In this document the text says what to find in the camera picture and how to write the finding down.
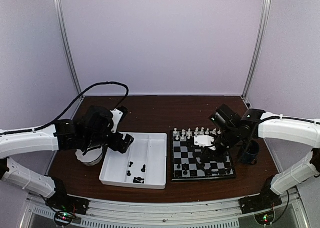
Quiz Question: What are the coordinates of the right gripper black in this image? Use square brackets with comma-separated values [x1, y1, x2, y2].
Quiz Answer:
[200, 126, 241, 163]

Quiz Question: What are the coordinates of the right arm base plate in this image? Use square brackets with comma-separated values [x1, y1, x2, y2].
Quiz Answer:
[239, 194, 283, 214]

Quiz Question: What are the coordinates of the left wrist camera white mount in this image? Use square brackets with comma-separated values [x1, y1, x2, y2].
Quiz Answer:
[111, 106, 128, 133]

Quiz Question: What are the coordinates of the right aluminium frame post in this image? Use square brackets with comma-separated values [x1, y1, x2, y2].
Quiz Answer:
[241, 0, 272, 103]

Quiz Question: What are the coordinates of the left aluminium frame post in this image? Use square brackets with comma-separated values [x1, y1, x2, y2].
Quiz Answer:
[53, 0, 82, 94]

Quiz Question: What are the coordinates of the white chess pieces row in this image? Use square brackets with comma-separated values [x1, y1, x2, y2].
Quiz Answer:
[172, 127, 222, 141]

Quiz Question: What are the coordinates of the aluminium frame post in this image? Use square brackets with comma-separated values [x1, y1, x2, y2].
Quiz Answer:
[241, 0, 272, 103]
[53, 0, 82, 94]

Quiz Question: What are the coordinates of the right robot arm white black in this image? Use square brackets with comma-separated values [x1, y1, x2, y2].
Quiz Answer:
[193, 104, 320, 209]

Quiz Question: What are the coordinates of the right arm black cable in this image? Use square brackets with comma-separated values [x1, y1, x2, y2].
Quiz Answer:
[194, 152, 236, 173]

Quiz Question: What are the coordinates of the black chess piece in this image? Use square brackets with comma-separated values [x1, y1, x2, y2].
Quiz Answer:
[190, 170, 198, 176]

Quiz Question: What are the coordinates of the white plastic tray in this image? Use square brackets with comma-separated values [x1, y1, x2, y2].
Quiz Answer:
[99, 132, 168, 189]

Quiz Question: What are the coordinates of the aluminium front rail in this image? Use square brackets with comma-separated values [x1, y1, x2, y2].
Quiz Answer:
[21, 184, 310, 228]

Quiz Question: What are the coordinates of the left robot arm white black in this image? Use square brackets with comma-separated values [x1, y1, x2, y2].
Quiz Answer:
[0, 106, 134, 210]

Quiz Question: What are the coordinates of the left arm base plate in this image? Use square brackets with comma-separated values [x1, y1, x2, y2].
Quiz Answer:
[46, 194, 90, 215]

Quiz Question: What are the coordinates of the white scalloped bowl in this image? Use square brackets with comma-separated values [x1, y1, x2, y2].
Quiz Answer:
[75, 148, 103, 166]

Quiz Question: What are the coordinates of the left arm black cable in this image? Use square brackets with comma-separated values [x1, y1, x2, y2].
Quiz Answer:
[32, 81, 130, 132]

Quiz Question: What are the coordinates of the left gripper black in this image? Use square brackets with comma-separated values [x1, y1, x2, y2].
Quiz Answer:
[83, 128, 134, 153]

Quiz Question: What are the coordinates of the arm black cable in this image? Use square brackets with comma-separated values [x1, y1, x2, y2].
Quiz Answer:
[32, 81, 130, 132]
[194, 152, 236, 173]

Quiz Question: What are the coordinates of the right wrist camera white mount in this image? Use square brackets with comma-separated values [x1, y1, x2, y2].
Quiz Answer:
[194, 135, 217, 151]

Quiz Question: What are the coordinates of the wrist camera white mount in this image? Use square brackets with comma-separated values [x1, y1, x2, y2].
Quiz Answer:
[111, 106, 128, 133]
[194, 135, 217, 151]

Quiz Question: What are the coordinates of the dark blue mug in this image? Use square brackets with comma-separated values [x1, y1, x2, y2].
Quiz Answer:
[237, 140, 260, 165]

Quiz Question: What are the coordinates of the black and silver chessboard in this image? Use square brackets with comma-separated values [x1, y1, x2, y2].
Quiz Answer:
[170, 130, 237, 182]

